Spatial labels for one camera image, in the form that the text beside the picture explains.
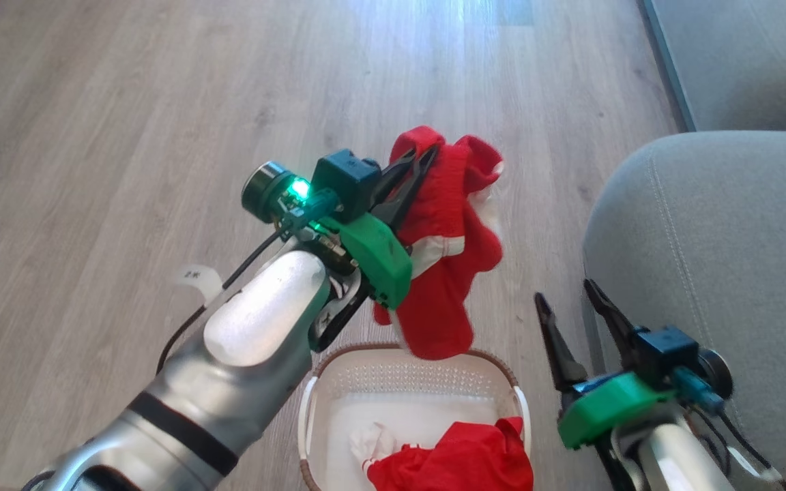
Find grey fabric sofa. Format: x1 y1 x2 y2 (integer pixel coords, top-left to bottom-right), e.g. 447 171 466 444
582 131 786 491

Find white paper label tag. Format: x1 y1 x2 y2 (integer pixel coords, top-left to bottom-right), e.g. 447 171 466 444
174 264 225 305

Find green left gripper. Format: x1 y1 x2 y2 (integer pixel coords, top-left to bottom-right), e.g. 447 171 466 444
242 145 441 310

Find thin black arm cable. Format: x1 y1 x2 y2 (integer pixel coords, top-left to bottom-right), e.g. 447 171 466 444
693 408 786 491
156 228 293 377

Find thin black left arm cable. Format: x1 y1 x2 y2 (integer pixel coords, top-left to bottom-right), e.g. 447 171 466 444
156 228 293 377

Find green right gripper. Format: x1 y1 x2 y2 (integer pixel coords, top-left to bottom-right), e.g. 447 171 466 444
534 278 736 451

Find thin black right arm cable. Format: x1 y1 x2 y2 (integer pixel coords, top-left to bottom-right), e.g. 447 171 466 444
693 408 786 491

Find flat grey sofa section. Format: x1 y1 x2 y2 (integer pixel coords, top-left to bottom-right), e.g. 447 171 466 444
640 0 786 133

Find white basket with brown rim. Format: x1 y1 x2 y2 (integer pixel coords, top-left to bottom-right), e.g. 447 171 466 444
297 342 533 491

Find red shorts with white stripes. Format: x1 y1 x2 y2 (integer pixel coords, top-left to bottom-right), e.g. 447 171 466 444
373 125 506 361

